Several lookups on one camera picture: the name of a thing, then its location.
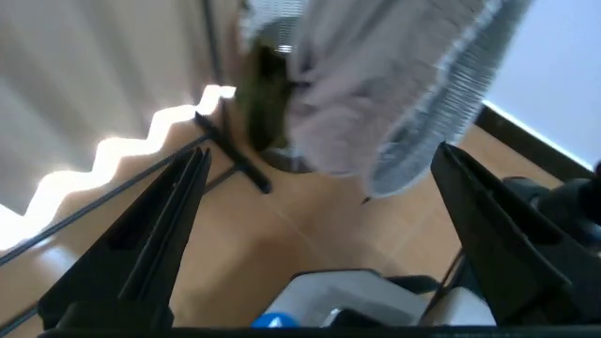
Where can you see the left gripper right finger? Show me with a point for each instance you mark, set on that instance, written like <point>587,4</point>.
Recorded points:
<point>507,244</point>

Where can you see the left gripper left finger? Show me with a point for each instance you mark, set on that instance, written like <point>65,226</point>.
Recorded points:
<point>141,244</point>

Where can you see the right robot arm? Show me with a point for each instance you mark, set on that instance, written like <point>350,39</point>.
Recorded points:
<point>563,202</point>

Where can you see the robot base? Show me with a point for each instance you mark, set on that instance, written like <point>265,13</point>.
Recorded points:
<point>338,291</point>

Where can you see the black clothes rack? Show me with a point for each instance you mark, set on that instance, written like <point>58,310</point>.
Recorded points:
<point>233,152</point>

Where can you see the white laundry basket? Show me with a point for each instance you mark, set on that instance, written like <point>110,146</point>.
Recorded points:
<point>422,141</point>

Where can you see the beige curtain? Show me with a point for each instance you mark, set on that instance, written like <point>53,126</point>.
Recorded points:
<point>94,70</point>

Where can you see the green garment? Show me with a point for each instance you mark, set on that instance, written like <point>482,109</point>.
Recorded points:
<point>263,103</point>

